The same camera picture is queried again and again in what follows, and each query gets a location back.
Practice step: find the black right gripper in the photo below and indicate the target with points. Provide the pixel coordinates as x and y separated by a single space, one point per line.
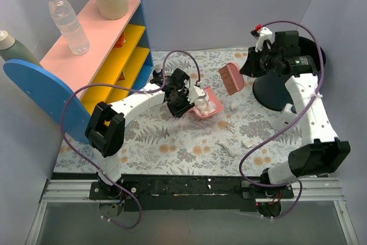
252 65

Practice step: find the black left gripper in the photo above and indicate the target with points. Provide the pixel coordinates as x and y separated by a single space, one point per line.
181 107

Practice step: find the pink hand brush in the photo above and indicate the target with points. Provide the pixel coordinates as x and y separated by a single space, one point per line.
231 77

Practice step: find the dark blue trash bin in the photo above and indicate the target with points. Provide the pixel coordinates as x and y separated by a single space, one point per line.
269 90

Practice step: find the pink dustpan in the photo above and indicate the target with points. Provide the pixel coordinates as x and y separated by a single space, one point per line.
210 95

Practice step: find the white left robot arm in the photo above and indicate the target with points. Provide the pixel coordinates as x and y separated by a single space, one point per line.
106 127

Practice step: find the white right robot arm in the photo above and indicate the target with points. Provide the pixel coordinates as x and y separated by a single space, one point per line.
289 56

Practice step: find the white paper scrap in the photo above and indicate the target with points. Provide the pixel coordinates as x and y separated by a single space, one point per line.
230 126
204 107
247 143
228 149
233 106

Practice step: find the brown small bottle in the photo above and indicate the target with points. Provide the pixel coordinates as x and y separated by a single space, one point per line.
157 74

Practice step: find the white box with knob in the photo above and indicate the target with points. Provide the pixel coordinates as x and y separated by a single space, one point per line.
285 118

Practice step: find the floral table mat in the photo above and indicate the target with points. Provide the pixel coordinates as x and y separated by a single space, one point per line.
157 143

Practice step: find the orange item in shelf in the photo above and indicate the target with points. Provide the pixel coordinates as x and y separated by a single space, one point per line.
120 41

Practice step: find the blue pink yellow shelf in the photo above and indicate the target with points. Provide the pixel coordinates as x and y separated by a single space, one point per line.
68 87

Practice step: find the clear plastic water bottle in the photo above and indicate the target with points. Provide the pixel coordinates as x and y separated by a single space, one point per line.
67 22

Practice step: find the green metal bottle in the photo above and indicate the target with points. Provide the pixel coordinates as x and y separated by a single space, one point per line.
14 49

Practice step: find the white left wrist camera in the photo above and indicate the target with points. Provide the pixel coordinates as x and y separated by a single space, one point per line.
195 93

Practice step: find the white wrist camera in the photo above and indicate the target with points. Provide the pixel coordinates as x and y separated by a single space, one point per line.
261 34
195 93

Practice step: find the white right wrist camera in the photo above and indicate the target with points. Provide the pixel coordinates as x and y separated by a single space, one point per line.
261 34

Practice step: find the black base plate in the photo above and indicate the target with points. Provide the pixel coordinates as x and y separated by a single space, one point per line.
159 192

